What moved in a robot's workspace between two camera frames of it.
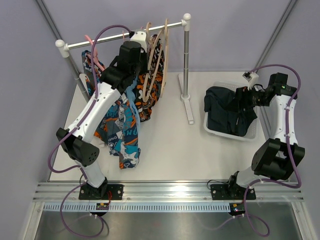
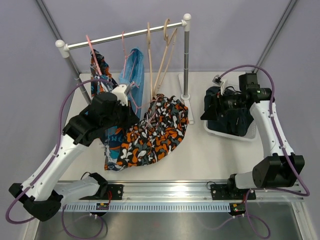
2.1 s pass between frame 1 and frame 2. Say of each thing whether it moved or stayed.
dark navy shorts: stayed
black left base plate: stayed
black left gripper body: moved
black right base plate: stayed
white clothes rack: stayed
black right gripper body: moved
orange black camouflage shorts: moved
